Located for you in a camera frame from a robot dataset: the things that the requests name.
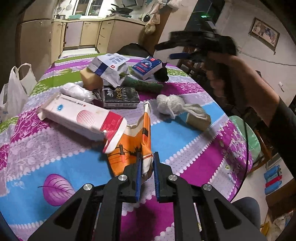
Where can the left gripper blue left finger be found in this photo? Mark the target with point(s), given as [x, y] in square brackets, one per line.
[138, 179]

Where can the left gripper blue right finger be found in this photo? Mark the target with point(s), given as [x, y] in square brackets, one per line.
[156, 174]

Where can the orange printed paper bag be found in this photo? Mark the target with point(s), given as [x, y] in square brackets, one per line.
[136, 139]

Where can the person's right forearm dark sleeve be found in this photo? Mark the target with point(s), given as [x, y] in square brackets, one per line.
[283, 132]

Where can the beige kitchen base cabinets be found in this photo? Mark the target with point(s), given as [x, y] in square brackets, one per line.
[106, 35]

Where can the green lined trash bin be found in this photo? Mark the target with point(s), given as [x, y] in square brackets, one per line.
[249, 135]

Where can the kitchen window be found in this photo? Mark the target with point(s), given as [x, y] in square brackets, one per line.
[87, 7]

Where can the person's right hand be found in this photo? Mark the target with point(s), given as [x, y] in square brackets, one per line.
[243, 87]

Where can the dark blue window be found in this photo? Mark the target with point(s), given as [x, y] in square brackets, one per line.
[203, 8]

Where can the black sock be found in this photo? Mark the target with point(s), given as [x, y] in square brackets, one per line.
[162, 74]

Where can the black bag on floor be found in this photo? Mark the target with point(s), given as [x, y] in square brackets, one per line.
[134, 49]

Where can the small tan sponge block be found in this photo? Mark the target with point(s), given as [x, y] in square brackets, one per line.
[200, 121]

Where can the dark green rolled sock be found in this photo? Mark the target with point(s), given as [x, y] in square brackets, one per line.
[142, 86]

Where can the black face tissue pack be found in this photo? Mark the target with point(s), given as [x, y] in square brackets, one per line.
[116, 98]

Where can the white blue paper pouch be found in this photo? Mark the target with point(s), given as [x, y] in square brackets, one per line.
[111, 68]

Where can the colourful striped floral tablecloth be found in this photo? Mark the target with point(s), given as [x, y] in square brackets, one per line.
[56, 144]

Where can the white red tissue pack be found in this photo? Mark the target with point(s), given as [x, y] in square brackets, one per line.
[88, 120]

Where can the crumpled white tissue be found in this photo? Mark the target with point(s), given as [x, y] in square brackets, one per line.
[77, 92]

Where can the white plastic bag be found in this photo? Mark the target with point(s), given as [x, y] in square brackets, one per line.
[15, 93]

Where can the grey refrigerator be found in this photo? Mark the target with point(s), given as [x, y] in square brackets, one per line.
[33, 36]

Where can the framed wall picture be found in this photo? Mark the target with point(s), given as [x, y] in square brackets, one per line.
[264, 33]

